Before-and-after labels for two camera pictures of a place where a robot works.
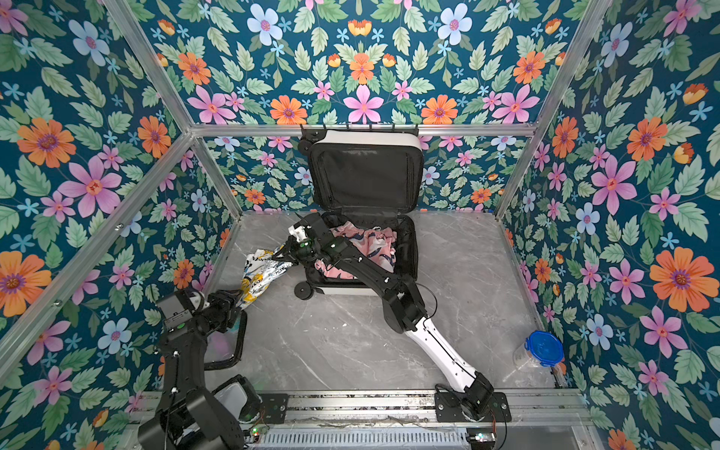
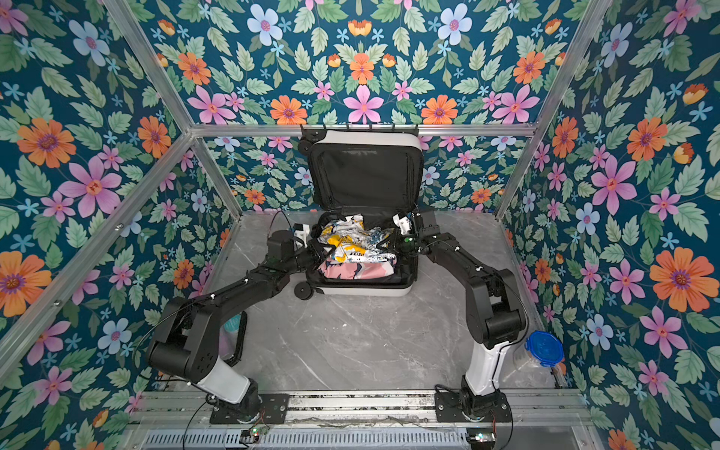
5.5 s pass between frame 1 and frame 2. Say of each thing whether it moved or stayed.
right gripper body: moved
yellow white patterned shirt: moved
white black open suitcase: stayed
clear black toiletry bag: stayed
